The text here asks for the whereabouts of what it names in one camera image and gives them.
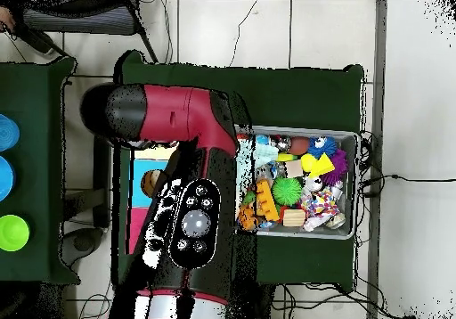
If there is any blue spiky ball with eye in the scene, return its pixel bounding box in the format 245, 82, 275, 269
305, 135, 338, 160

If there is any wooden box with three holes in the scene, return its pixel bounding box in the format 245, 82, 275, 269
126, 145, 179, 256

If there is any person's hand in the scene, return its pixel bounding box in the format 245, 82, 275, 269
0, 6, 16, 33

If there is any shallow clear mesh bin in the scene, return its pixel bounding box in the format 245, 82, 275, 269
234, 124, 360, 241

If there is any mint green waffle cloth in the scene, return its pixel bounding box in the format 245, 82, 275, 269
236, 140, 280, 192

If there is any thin black looped cable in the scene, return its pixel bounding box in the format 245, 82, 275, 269
77, 279, 112, 319

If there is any plain wooden block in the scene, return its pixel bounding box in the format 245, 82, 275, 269
286, 159, 305, 178

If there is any grey and black chair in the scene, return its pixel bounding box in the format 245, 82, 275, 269
6, 0, 159, 63

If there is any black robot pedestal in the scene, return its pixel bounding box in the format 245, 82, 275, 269
227, 281, 275, 319

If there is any purple spiky toy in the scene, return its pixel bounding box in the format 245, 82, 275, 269
320, 148, 350, 186

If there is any dark grey rounded base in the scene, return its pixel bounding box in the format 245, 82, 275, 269
58, 226, 105, 267

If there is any dark green table cloth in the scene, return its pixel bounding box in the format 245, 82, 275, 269
113, 49, 365, 292
0, 56, 81, 285

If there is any green spiky ball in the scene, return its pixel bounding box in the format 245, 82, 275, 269
271, 176, 303, 207

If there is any yellow cheese wedge toy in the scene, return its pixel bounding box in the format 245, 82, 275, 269
300, 152, 337, 179

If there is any black cable with plug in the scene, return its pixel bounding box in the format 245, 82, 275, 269
357, 129, 456, 200

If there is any black upright panel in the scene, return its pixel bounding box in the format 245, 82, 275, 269
94, 138, 112, 227

